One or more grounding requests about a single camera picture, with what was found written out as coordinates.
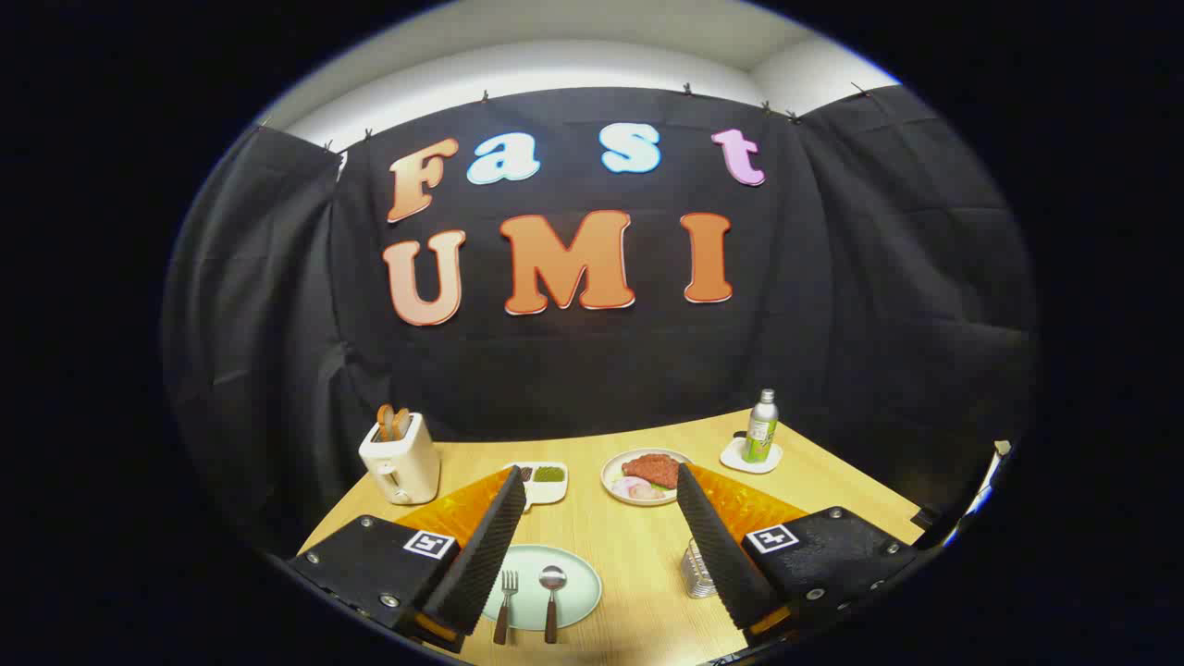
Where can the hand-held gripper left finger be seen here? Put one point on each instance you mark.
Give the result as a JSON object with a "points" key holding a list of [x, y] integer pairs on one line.
{"points": [[481, 564]]}

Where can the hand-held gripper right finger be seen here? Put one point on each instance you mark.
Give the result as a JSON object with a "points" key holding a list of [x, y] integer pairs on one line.
{"points": [[717, 555]]}

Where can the white divided tray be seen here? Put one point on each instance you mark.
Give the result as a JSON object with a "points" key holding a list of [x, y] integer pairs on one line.
{"points": [[546, 491]]}

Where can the white square coaster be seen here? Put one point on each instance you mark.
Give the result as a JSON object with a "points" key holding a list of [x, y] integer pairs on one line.
{"points": [[735, 458]]}

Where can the light teal plate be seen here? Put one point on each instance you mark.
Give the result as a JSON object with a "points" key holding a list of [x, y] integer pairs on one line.
{"points": [[580, 592]]}

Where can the pink ham slices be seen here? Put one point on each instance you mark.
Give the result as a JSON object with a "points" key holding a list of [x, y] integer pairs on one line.
{"points": [[636, 489]]}

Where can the brown steak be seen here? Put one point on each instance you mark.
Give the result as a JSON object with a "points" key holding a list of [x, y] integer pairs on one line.
{"points": [[652, 469]]}

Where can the pile of green beans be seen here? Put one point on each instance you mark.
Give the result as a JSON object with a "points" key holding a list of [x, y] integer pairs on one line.
{"points": [[548, 474]]}

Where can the white toaster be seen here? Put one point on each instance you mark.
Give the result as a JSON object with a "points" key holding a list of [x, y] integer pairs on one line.
{"points": [[412, 462]]}

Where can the green label metal bottle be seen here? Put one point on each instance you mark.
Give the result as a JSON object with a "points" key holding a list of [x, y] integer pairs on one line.
{"points": [[760, 435]]}

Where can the cream dinner plate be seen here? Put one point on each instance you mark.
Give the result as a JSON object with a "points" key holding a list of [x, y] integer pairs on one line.
{"points": [[612, 472]]}

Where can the brown bread slice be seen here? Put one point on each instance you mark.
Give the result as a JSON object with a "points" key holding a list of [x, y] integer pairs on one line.
{"points": [[401, 423], [385, 421]]}

